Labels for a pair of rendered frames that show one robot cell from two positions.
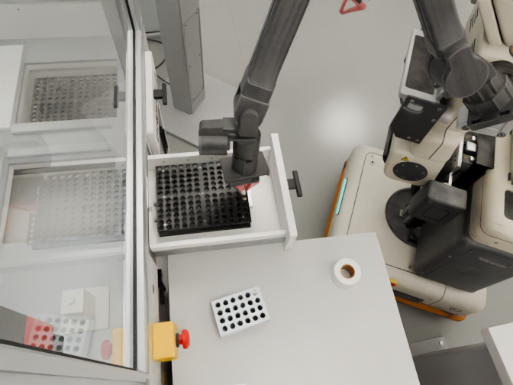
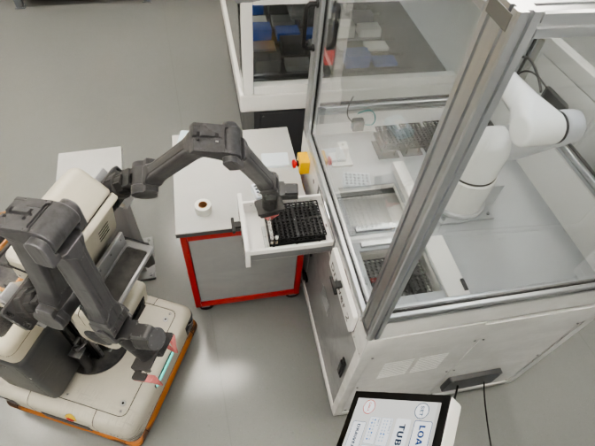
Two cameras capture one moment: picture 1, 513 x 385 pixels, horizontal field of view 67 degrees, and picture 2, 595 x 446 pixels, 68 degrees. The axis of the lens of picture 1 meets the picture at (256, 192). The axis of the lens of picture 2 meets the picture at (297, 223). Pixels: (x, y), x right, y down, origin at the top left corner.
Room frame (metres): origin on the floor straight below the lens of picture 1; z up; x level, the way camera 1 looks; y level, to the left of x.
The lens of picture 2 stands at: (1.51, 0.15, 2.26)
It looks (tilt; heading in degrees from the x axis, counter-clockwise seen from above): 52 degrees down; 180
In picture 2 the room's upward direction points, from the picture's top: 6 degrees clockwise
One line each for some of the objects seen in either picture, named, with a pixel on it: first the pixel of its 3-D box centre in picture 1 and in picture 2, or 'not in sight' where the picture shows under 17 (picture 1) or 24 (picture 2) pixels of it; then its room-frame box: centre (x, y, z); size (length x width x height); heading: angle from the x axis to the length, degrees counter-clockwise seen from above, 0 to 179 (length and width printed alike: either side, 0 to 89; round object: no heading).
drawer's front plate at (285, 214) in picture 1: (280, 190); (243, 229); (0.47, -0.06, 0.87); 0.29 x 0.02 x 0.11; 16
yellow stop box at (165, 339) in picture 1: (166, 341); (302, 163); (0.07, 0.14, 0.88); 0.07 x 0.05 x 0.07; 16
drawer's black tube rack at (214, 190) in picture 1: (202, 198); (293, 224); (0.42, 0.13, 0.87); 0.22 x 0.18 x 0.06; 106
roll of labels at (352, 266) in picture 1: (345, 273); (203, 207); (0.31, -0.26, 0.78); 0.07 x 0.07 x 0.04
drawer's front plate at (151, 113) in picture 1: (152, 102); (343, 288); (0.69, 0.33, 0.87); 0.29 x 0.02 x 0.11; 16
